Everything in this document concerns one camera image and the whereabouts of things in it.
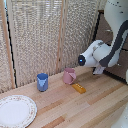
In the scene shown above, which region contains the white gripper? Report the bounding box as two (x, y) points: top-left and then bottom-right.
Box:
(92, 64), (107, 76)

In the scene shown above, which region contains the dark brown drawer cabinet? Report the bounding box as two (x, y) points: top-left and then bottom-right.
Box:
(89, 9), (128, 83)

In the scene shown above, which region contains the orange rectangular block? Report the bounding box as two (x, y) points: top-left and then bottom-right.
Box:
(71, 82), (87, 95)

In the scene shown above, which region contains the pink cup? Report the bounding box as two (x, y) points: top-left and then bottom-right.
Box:
(63, 67), (77, 85)

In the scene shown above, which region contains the grey object at table corner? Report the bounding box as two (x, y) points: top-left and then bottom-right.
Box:
(110, 104), (128, 128)

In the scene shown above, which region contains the blue cup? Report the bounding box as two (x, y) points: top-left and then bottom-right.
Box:
(36, 72), (50, 93)

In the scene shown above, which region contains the bamboo blind screen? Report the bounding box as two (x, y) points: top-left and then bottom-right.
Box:
(5, 0), (107, 88)

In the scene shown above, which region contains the white floral-rim plate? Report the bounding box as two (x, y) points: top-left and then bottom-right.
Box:
(0, 94), (38, 128)

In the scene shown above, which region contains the wooden post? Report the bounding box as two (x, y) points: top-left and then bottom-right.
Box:
(0, 0), (17, 90)

